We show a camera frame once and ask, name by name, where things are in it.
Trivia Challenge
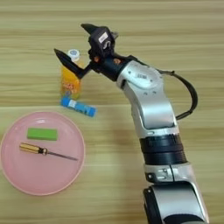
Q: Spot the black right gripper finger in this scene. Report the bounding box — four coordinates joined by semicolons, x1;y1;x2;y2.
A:
53;48;92;81
80;23;102;37

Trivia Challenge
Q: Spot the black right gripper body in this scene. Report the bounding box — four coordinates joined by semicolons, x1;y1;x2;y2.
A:
83;49;138;83

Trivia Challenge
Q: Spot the orange juice bottle white cap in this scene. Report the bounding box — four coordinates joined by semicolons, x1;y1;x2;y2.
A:
59;48;86;101

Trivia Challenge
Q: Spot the blue glue stick tube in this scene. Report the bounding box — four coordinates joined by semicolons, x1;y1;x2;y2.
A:
59;96;97;118

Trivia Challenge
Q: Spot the green rectangular block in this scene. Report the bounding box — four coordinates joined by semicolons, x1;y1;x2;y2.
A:
26;127;59;142

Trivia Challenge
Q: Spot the small black box white label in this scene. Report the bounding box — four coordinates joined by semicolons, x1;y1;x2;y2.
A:
87;25;116;59

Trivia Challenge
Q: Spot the pink round plate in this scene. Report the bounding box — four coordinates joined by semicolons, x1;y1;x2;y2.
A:
0;111;87;196

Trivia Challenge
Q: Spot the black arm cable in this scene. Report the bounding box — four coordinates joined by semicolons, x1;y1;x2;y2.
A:
157;68;199;121

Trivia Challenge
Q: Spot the yellow handled screwdriver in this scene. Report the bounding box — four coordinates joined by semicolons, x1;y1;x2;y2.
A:
18;142;80;162

